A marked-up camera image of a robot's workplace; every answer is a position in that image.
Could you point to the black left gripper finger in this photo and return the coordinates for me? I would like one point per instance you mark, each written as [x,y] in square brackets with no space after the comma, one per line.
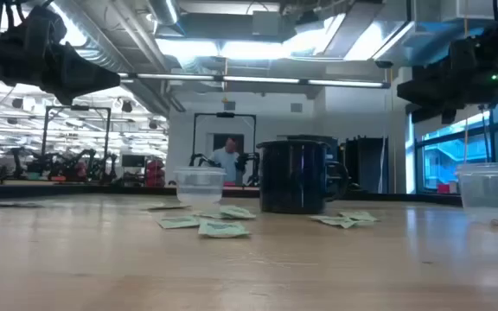
[76,84]
[89,67]

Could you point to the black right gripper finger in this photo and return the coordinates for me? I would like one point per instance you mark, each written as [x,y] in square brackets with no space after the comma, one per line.
[435,101]
[439,80]

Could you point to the green stevia sweetener packet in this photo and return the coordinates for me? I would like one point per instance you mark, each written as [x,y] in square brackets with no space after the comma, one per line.
[179,222]
[237,212]
[360,216]
[223,229]
[208,214]
[169,206]
[333,221]

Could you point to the black background robot arm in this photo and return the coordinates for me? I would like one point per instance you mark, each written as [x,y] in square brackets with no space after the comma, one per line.
[197,159]
[249,166]

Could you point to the black robot workstation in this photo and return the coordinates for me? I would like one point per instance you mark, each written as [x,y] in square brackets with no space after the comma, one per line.
[72,166]

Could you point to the small red box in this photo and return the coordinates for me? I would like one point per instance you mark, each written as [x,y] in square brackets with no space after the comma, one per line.
[443,188]

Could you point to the small black monitor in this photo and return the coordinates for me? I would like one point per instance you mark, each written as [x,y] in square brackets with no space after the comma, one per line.
[133,160]

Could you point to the large clear plastic container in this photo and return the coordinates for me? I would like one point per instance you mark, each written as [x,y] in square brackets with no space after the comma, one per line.
[491,194]

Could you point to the red storage bins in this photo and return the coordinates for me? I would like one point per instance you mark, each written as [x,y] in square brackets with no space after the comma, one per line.
[155,173]

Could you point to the small clear plastic container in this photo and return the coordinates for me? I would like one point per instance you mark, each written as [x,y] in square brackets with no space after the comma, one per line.
[199,185]

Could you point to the black speckled enamel mug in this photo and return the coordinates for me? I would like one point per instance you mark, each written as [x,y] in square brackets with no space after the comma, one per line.
[292,177]

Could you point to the standing person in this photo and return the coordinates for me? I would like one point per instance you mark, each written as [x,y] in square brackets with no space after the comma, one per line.
[227,162]

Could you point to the long tube ceiling light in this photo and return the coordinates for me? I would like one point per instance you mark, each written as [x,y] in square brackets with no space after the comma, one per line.
[257,79]

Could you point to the black gantry frame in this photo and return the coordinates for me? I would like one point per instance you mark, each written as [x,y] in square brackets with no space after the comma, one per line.
[76,108]
[225,115]

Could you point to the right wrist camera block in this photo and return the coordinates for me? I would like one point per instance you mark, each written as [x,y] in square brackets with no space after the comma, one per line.
[463,52]

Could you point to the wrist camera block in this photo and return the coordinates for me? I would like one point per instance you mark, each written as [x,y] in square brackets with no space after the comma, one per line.
[463,52]
[43,26]

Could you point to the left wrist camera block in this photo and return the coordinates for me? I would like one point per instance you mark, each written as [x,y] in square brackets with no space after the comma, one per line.
[43,26]

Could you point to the silver round ventilation duct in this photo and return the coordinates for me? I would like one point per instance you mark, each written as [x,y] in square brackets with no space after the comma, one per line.
[162,10]

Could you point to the black table edge rail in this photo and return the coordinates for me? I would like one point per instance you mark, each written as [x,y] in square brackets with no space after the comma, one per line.
[102,190]

